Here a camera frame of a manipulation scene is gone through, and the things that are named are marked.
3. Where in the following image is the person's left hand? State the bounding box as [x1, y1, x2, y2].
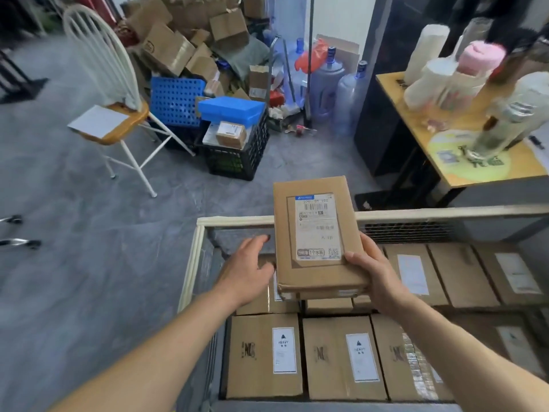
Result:
[214, 234, 275, 310]

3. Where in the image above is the person's right hand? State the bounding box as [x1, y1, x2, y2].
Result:
[344, 232, 419, 316]

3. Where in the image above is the parcel with long label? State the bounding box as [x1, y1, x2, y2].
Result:
[384, 243, 449, 307]

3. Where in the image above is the large labelled cardboard box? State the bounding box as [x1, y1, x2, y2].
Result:
[371, 314, 455, 403]
[302, 315, 389, 402]
[236, 252, 301, 316]
[225, 314, 304, 399]
[450, 312, 549, 382]

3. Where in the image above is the metal wire cage cart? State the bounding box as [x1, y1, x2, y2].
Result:
[177, 204, 549, 412]

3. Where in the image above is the parcel with blue-top label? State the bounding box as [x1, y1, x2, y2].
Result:
[273, 175, 371, 301]

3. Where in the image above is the small parcel white label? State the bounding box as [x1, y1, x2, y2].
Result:
[474, 240, 549, 306]

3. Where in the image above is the person's left forearm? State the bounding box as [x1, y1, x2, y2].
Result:
[49, 291, 241, 412]

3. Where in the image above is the person's right forearm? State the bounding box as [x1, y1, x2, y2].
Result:
[381, 295, 549, 412]

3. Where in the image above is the heap of cartons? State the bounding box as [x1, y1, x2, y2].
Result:
[120, 0, 271, 99]

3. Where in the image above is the black plastic crate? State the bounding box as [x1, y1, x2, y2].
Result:
[148, 120, 206, 153]
[200, 109, 270, 181]

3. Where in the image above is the small brown carton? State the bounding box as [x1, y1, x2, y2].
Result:
[215, 120, 248, 150]

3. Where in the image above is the yellow-green round sticker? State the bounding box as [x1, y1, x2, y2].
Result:
[428, 129, 514, 183]

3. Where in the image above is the heap of mixed rubbish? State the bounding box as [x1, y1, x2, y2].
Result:
[268, 89, 318, 138]

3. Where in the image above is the blue plastic box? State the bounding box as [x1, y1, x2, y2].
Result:
[198, 96, 266, 128]

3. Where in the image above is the small yellow table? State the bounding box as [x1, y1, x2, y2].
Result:
[376, 72, 549, 188]

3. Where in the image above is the blue perforated plastic crate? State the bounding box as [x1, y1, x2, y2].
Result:
[150, 77, 206, 128]

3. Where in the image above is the blue water jug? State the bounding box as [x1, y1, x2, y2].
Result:
[308, 46, 346, 121]
[334, 60, 369, 136]

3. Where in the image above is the upright brown carton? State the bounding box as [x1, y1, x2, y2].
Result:
[248, 65, 270, 101]

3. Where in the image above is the clear glass jar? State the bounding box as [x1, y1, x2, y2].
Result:
[470, 98, 537, 161]

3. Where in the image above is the white paper sheet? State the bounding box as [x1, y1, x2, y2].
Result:
[67, 105, 129, 140]
[523, 124, 549, 176]

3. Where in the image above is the white plastic cup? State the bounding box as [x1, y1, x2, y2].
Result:
[404, 58, 455, 112]

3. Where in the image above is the red plastic object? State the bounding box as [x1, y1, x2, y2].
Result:
[295, 38, 329, 74]

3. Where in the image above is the chrome swivel chair base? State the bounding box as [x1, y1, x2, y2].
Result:
[0, 214, 42, 252]

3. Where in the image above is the pink lid clear tumbler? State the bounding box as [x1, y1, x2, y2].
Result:
[433, 41, 507, 125]

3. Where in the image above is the white lid drink cup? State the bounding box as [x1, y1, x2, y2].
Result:
[493, 72, 549, 146]

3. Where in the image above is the black lid steel flask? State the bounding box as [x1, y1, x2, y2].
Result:
[488, 38, 537, 84]

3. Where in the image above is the large pale blue jug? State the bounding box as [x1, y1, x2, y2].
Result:
[265, 0, 309, 39]

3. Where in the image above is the black floor stand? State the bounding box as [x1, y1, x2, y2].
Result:
[0, 49, 48, 104]

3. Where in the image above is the dark red bulky object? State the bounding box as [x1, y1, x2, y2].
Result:
[77, 0, 117, 22]

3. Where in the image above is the white metal stool frame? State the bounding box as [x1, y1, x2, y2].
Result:
[63, 3, 196, 199]

